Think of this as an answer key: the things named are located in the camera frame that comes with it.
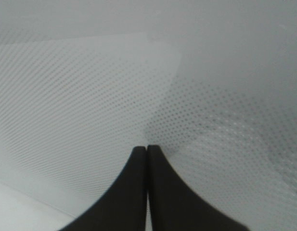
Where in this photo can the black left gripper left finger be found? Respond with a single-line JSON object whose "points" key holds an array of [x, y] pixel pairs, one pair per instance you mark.
{"points": [[123, 206]]}

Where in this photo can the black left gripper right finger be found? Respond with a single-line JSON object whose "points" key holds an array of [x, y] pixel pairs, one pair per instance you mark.
{"points": [[174, 206]]}

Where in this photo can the white microwave door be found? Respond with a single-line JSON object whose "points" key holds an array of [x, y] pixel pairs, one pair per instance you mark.
{"points": [[212, 82]]}

